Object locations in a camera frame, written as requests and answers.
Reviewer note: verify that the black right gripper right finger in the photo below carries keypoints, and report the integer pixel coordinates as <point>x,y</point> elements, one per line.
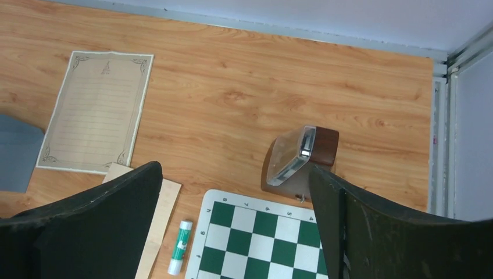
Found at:
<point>364,235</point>

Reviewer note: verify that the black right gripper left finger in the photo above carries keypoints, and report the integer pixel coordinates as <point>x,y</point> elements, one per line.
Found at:
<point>97,233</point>

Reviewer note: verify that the cream letter paper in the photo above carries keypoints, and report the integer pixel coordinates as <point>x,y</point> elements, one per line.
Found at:
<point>168,195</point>

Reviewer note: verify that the grey envelope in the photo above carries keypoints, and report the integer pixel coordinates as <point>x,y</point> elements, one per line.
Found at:
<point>20,145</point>

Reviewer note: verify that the green white glue stick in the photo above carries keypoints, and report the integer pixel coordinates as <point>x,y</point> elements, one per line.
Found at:
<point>180,247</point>

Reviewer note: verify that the wooden metronome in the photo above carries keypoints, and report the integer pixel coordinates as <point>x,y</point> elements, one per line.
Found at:
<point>292,155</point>

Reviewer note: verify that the green white chessboard mat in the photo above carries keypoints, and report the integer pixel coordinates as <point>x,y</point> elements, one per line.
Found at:
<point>243,237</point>

